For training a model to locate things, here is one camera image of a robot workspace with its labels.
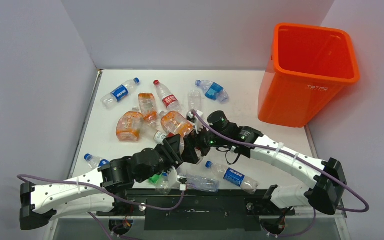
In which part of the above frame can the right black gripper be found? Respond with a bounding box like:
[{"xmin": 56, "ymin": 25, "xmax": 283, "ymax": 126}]
[{"xmin": 181, "ymin": 121, "xmax": 228, "ymax": 164}]

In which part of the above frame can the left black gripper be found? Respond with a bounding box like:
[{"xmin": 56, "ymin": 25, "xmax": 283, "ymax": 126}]
[{"xmin": 135, "ymin": 134, "xmax": 183, "ymax": 184}]

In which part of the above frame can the clear bottle white cap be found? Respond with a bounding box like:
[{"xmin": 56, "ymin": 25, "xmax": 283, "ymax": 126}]
[{"xmin": 187, "ymin": 90, "xmax": 202, "ymax": 111}]

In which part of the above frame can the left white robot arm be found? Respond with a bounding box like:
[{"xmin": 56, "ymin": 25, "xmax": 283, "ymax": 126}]
[{"xmin": 17, "ymin": 134, "xmax": 183, "ymax": 231}]

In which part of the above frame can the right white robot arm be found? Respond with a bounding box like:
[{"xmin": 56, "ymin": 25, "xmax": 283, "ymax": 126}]
[{"xmin": 184, "ymin": 110, "xmax": 347, "ymax": 215}]

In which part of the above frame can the orange plastic bin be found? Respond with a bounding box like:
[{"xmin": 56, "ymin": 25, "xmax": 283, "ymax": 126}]
[{"xmin": 257, "ymin": 22, "xmax": 360, "ymax": 128}]

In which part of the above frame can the large orange crushed bottle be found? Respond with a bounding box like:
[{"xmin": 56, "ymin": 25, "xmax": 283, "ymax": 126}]
[{"xmin": 159, "ymin": 111, "xmax": 194, "ymax": 138}]

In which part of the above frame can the crushed Ganten water bottle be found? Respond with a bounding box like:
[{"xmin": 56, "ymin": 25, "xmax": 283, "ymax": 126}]
[{"xmin": 184, "ymin": 174, "xmax": 220, "ymax": 193}]

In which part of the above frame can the green plastic bottle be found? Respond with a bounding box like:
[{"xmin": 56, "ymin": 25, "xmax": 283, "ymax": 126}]
[{"xmin": 148, "ymin": 174, "xmax": 161, "ymax": 184}]

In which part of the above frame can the red cap water bottle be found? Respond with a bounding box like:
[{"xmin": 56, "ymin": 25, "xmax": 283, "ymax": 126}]
[{"xmin": 153, "ymin": 80, "xmax": 182, "ymax": 112}]

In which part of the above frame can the crushed orange label bottle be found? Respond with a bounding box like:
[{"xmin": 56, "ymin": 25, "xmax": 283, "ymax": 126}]
[{"xmin": 138, "ymin": 93, "xmax": 158, "ymax": 128}]

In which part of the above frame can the flat orange crushed bottle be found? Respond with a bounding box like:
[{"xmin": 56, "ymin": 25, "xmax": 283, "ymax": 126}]
[{"xmin": 115, "ymin": 106, "xmax": 144, "ymax": 142}]

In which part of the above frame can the crushed blue label bottle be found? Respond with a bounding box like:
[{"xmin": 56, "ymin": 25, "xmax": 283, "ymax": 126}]
[{"xmin": 195, "ymin": 80, "xmax": 229, "ymax": 104}]

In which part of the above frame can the clear Pepsi bottle top left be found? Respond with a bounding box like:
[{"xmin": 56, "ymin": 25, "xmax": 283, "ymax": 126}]
[{"xmin": 100, "ymin": 77, "xmax": 141, "ymax": 110}]

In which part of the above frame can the blue cap bottle left edge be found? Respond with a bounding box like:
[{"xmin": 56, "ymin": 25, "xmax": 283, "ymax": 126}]
[{"xmin": 84, "ymin": 153, "xmax": 110, "ymax": 170}]

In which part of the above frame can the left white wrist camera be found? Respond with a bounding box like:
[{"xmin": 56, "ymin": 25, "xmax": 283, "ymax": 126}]
[{"xmin": 167, "ymin": 166, "xmax": 188, "ymax": 192}]

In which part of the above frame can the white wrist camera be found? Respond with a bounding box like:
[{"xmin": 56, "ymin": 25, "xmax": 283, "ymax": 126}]
[
  {"xmin": 186, "ymin": 110, "xmax": 205, "ymax": 134},
  {"xmin": 167, "ymin": 166, "xmax": 188, "ymax": 192}
]

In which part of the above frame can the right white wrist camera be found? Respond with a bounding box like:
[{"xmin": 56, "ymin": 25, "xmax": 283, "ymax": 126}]
[{"xmin": 186, "ymin": 110, "xmax": 205, "ymax": 134}]

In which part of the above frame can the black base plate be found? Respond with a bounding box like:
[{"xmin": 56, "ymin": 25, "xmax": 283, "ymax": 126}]
[{"xmin": 97, "ymin": 189, "xmax": 296, "ymax": 232}]

